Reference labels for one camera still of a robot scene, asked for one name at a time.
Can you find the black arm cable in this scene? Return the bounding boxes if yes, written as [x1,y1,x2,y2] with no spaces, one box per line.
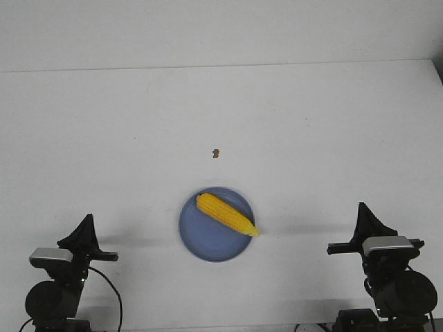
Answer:
[87,266,123,332]
[408,264,435,332]

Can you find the yellow corn cob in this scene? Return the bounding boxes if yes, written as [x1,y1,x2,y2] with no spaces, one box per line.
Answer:
[196,192,260,237]

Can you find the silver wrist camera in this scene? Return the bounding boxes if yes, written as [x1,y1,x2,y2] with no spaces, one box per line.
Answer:
[29,248,73,268]
[362,236,414,256]

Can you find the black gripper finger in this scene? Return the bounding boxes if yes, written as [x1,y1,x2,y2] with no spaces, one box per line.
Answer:
[87,214,100,251]
[350,202,363,244]
[57,214,91,255]
[361,203,398,239]

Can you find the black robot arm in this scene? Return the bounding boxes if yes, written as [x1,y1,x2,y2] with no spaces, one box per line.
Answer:
[327,202,437,331]
[25,214,123,331]

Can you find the blue round plate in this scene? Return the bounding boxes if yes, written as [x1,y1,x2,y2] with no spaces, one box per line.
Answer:
[178,187,255,263]

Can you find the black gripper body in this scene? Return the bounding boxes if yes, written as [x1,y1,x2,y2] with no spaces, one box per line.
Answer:
[44,250,118,284]
[327,238,424,277]

